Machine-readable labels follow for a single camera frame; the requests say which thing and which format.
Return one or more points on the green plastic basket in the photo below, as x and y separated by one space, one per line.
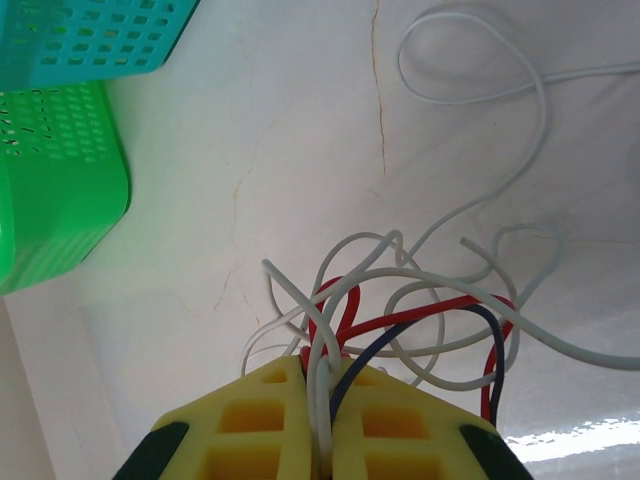
60 210

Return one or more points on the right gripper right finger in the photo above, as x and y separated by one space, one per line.
415 430

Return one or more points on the teal plastic basket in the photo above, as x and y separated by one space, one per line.
90 35

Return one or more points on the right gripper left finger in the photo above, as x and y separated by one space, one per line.
240 425

